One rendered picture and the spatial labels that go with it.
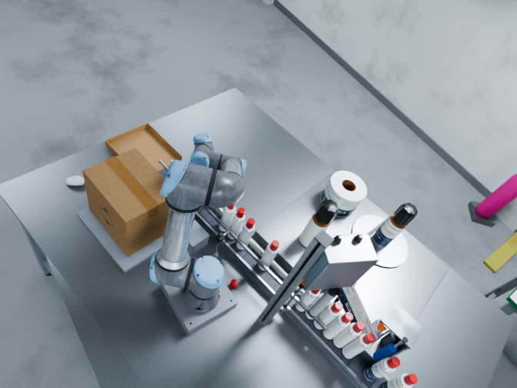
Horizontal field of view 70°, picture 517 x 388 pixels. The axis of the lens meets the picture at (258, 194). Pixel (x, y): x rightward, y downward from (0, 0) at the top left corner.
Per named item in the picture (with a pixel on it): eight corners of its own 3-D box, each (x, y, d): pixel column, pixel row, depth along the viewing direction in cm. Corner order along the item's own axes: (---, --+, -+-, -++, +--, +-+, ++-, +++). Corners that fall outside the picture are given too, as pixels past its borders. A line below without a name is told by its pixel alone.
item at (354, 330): (346, 342, 155) (369, 326, 139) (339, 351, 151) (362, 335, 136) (337, 332, 156) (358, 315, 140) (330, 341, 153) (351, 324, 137)
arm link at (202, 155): (219, 159, 143) (221, 148, 152) (190, 152, 141) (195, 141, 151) (215, 177, 147) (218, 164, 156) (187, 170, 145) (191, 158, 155)
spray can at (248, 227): (248, 245, 171) (260, 222, 156) (241, 252, 168) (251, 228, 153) (241, 238, 173) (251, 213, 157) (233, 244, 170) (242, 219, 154)
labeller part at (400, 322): (422, 329, 138) (424, 328, 137) (410, 349, 132) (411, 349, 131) (393, 302, 142) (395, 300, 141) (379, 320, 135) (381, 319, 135)
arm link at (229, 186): (253, 184, 106) (248, 153, 153) (216, 174, 105) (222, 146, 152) (243, 220, 109) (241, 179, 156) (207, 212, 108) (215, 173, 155)
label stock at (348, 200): (352, 222, 196) (365, 206, 185) (317, 209, 196) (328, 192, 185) (356, 195, 209) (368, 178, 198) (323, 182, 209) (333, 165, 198)
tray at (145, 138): (181, 161, 199) (182, 156, 196) (140, 182, 184) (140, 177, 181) (148, 128, 208) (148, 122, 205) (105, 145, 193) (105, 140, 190)
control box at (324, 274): (351, 287, 124) (379, 260, 109) (305, 291, 119) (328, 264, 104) (341, 259, 130) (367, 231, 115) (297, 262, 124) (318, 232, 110)
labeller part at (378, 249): (416, 245, 197) (418, 244, 196) (389, 279, 179) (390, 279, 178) (370, 206, 206) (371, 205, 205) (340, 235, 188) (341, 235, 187)
